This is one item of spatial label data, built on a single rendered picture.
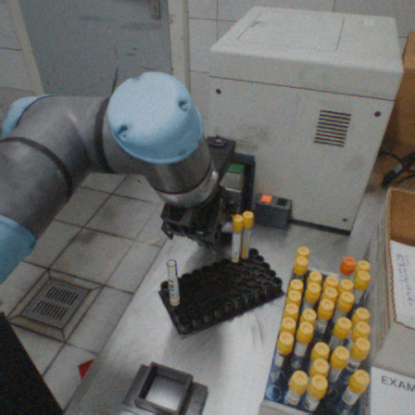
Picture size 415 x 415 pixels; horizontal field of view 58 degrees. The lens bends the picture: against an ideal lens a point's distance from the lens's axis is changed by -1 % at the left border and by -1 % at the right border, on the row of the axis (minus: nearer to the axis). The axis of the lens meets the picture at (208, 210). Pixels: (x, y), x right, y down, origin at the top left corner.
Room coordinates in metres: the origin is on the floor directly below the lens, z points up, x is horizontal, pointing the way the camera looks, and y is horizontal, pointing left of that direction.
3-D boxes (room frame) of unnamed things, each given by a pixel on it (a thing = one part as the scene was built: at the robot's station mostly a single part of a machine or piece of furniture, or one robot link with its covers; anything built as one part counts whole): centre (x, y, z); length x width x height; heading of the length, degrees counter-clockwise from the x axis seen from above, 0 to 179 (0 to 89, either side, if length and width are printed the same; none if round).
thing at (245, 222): (0.36, -0.02, 0.93); 0.17 x 0.09 x 0.11; 116
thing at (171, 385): (0.20, 0.05, 0.89); 0.09 x 0.05 x 0.04; 71
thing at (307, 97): (0.66, -0.17, 1.03); 0.31 x 0.27 x 0.30; 161
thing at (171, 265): (0.33, 0.05, 0.93); 0.01 x 0.01 x 0.10; 26
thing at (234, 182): (0.56, -0.04, 0.95); 0.05 x 0.04 x 0.06; 71
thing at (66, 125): (0.33, 0.14, 1.16); 0.11 x 0.11 x 0.08; 78
